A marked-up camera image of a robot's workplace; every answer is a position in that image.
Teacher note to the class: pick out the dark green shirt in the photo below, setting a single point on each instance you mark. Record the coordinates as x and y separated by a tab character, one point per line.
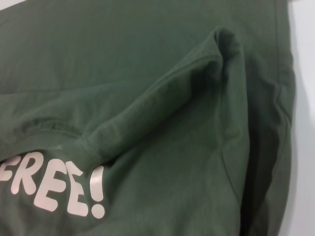
147	73

